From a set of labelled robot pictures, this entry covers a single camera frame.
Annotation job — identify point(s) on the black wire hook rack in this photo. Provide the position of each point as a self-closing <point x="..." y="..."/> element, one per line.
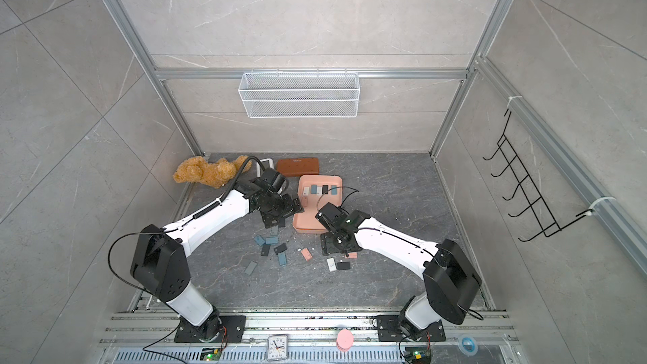
<point x="527" y="189"/>

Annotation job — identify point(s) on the black eraser pile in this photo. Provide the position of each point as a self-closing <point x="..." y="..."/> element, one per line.
<point x="281" y="248"/>
<point x="265" y="250"/>

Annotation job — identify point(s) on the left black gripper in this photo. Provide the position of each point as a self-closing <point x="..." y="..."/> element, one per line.
<point x="291" y="209"/>

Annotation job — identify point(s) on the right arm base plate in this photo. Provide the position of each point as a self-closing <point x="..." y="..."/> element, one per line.
<point x="396" y="328"/>

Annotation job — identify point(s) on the white wire mesh basket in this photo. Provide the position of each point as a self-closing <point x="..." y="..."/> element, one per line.
<point x="300" y="94"/>

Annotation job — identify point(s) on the black eraser pile right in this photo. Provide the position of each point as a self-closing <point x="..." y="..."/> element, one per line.
<point x="281" y="248"/>

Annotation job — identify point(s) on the brown teddy bear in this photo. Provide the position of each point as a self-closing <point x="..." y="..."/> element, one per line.
<point x="199" y="170"/>

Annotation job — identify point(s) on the pink round cap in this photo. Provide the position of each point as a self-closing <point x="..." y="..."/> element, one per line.
<point x="345" y="340"/>

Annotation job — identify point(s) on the pink storage tray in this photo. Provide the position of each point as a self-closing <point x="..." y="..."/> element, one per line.
<point x="306" y="222"/>

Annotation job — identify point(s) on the blue tape roll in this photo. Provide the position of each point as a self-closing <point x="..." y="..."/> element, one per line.
<point x="467" y="345"/>

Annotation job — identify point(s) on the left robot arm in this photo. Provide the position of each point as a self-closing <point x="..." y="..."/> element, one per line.
<point x="160" y="261"/>

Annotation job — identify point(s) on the teal eraser pile left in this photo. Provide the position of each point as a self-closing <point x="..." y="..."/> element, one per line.
<point x="259" y="240"/>

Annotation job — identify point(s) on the black eraser pile left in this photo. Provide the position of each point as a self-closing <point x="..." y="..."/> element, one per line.
<point x="265" y="250"/>

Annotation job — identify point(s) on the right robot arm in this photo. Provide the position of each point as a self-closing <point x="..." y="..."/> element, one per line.
<point x="451" y="281"/>

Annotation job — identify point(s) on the teal eraser pile bottom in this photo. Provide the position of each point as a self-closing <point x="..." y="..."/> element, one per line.
<point x="282" y="259"/>

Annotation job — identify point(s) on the white eraser front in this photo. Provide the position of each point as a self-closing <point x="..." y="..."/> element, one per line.
<point x="332" y="266"/>

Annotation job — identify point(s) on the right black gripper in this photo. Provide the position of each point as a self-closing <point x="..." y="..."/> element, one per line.
<point x="328" y="245"/>

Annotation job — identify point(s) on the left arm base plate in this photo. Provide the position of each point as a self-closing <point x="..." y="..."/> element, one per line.
<point x="217" y="328"/>

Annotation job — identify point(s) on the small analog clock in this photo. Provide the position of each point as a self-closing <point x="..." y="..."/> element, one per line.
<point x="277" y="348"/>

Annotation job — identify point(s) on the white digital clock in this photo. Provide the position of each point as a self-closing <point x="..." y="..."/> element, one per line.
<point x="268" y="163"/>

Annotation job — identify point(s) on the brown leather case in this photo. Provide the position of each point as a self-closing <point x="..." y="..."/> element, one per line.
<point x="296" y="167"/>

